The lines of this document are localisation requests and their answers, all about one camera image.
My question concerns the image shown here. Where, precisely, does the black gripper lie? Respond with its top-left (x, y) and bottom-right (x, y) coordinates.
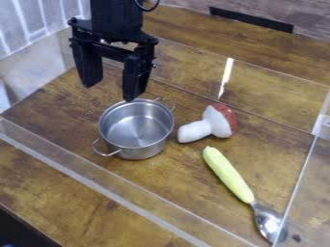
top-left (66, 0), bottom-right (158, 102)

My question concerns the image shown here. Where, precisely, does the green handled metal spoon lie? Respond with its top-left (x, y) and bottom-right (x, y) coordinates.
top-left (201, 147), bottom-right (288, 243)

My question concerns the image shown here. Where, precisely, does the small steel pot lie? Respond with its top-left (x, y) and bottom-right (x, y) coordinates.
top-left (92, 97), bottom-right (174, 160)

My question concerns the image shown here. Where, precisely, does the toy mushroom red cap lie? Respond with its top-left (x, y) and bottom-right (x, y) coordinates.
top-left (176, 103), bottom-right (237, 143)

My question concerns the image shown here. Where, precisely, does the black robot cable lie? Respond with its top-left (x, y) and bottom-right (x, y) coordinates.
top-left (132, 0), bottom-right (161, 13)

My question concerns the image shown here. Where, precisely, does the black wall strip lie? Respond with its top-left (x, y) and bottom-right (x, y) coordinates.
top-left (208, 7), bottom-right (293, 34)

